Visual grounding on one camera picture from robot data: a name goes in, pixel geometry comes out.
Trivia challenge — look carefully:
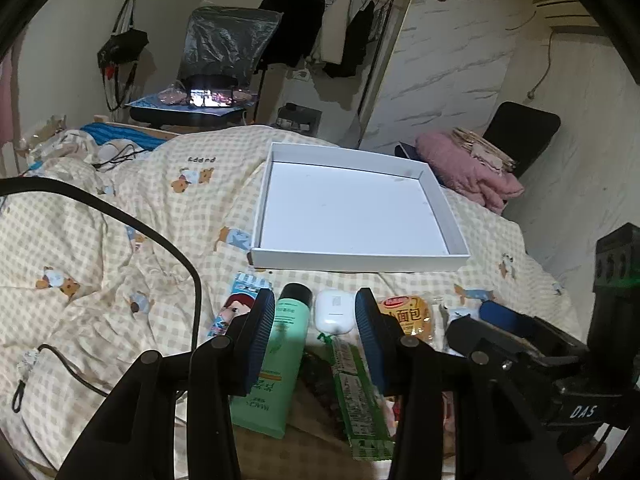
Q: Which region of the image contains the thin black cord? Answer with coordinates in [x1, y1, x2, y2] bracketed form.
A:
[10, 344, 111, 413]

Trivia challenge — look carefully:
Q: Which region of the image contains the blue cartoon packet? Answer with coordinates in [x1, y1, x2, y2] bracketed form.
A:
[207, 271, 273, 338]

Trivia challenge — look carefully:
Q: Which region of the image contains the grey appliance box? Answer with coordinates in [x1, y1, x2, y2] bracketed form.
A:
[277, 103, 321, 133]

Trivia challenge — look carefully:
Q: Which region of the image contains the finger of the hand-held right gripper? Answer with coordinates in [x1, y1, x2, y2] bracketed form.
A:
[479, 300, 591, 361]
[445, 317, 551, 381]

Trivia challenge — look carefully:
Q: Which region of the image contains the dark brown hair claw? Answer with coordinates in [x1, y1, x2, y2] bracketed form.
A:
[300, 350, 346, 431]

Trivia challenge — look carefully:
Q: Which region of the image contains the white cardboard box tray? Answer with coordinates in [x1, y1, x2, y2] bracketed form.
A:
[248, 141, 471, 272]

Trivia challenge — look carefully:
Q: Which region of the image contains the green striped snack packet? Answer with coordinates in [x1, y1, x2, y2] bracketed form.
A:
[320, 332, 396, 461]

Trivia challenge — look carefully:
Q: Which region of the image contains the air conditioner cord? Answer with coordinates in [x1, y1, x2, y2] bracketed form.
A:
[529, 27, 557, 100]

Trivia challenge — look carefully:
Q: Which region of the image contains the small black garment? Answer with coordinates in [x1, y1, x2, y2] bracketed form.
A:
[324, 0, 376, 79]

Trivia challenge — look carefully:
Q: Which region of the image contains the black jacket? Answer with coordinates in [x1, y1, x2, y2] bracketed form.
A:
[257, 0, 326, 68]

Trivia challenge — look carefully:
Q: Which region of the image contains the grey plastic bag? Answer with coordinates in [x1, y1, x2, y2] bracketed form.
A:
[181, 7, 283, 91]

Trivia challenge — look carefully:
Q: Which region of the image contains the white earbuds case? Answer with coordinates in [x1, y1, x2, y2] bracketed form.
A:
[314, 290, 357, 335]

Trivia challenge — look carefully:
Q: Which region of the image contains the white air conditioner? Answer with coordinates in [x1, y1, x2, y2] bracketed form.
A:
[532, 0, 601, 28]

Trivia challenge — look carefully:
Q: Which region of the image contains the thick black cable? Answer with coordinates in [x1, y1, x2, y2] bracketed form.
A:
[0, 176, 203, 361]

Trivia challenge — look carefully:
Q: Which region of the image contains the white packet with black print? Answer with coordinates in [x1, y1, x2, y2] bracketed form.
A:
[437, 297, 483, 351]

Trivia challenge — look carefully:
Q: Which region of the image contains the white garment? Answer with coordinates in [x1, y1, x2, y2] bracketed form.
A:
[320, 0, 351, 63]

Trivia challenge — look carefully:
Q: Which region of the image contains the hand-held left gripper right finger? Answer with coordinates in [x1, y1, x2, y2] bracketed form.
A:
[354, 287, 576, 480]

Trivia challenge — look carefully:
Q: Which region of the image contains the blue striped cloth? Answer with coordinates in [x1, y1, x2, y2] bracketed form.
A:
[80, 122, 168, 153]

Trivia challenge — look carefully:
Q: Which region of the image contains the clear plastic packet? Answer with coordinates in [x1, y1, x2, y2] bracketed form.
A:
[157, 82, 188, 106]

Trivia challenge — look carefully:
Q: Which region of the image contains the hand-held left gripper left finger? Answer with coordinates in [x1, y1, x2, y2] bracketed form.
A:
[55, 287, 277, 480]

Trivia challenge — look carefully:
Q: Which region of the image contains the green lotion tube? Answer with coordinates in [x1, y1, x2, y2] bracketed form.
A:
[229, 283, 313, 438]

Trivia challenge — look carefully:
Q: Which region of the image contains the pink fleece cloth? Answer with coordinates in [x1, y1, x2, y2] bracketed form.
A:
[416, 131, 526, 216]

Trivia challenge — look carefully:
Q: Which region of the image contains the orange bread packet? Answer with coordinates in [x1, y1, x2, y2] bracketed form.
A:
[377, 295, 433, 343]

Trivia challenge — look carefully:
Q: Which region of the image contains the black hanging bag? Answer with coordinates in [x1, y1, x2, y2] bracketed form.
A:
[97, 30, 150, 68]

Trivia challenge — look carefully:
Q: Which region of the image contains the blue patterned mat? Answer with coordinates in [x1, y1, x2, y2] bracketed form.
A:
[131, 92, 251, 118]

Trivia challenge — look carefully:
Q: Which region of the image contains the beige knitted cloth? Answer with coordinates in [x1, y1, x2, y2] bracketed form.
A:
[452, 127, 518, 173]

